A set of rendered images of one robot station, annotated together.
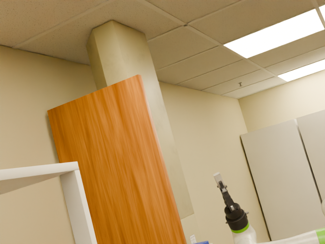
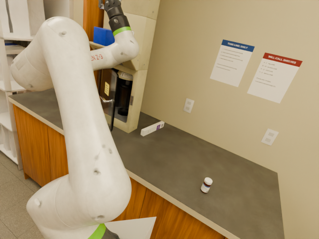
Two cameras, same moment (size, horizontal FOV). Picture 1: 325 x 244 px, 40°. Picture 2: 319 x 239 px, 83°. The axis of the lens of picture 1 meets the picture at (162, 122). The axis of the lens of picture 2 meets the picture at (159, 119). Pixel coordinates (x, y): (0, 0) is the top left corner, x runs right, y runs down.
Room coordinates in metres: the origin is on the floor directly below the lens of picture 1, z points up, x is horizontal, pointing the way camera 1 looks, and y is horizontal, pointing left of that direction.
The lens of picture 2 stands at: (2.39, -1.17, 1.66)
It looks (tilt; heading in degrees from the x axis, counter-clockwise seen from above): 26 degrees down; 90
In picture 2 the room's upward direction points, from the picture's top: 13 degrees clockwise
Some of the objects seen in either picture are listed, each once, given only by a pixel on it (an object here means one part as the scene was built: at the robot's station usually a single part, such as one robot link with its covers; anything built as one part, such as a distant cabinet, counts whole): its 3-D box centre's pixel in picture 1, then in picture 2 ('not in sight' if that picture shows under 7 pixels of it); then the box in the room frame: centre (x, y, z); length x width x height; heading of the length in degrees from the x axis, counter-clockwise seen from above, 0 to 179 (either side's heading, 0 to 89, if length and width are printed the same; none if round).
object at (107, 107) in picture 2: not in sight; (106, 96); (2.00, -0.03, 1.19); 0.30 x 0.01 x 0.40; 130
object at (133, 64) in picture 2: not in sight; (113, 56); (2.03, -0.02, 1.46); 0.32 x 0.12 x 0.10; 156
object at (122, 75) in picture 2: not in sight; (129, 73); (2.11, 0.11, 1.34); 0.18 x 0.18 x 0.05
